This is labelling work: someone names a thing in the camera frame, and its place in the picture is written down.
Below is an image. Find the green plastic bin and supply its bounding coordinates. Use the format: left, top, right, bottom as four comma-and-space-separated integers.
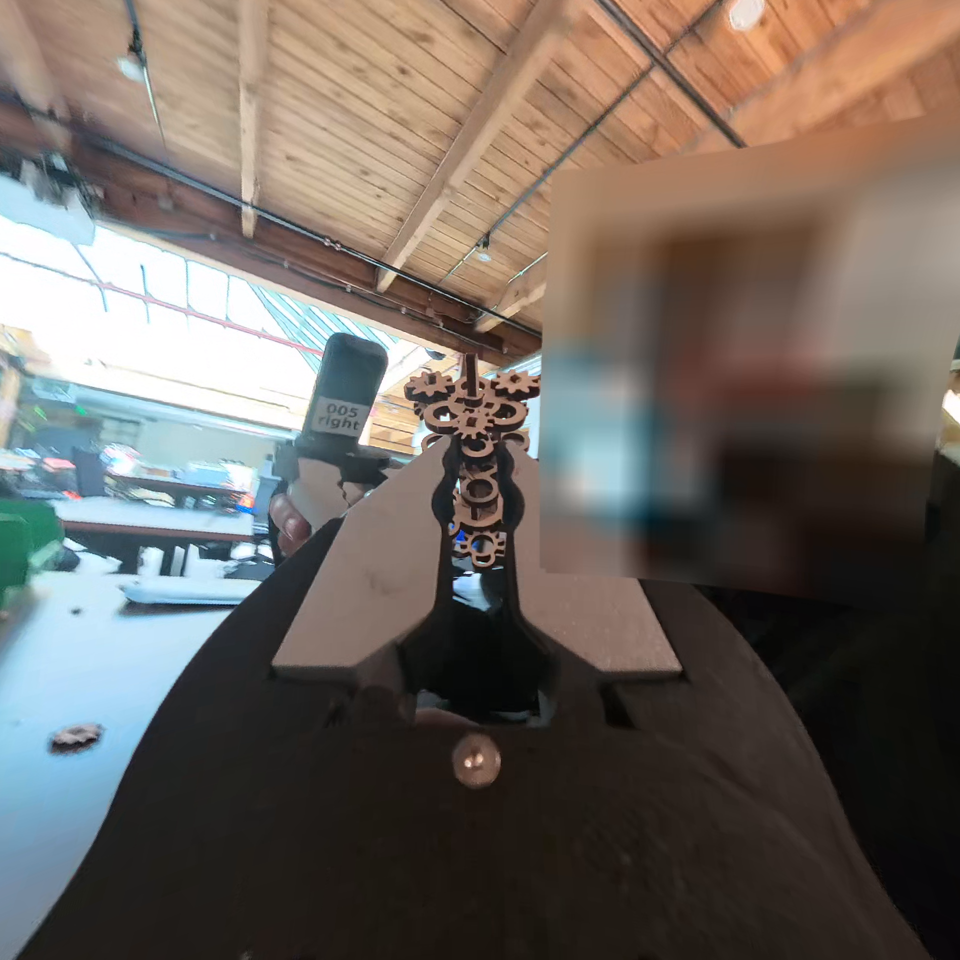
0, 496, 66, 610

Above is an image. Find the person's right hand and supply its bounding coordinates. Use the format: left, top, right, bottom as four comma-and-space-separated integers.
268, 491, 315, 558

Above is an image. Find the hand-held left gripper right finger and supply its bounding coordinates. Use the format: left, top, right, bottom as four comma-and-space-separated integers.
499, 447, 685, 674

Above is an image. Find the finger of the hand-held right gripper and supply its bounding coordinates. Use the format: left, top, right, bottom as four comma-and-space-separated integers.
296, 457, 370, 537

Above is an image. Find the wooden gear model assembly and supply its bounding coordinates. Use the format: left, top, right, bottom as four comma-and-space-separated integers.
403, 354, 543, 571

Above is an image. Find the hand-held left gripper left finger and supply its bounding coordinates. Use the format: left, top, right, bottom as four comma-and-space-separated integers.
272, 437, 460, 678

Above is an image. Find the white paper sheet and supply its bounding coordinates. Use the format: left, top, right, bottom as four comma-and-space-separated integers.
122, 576, 264, 607

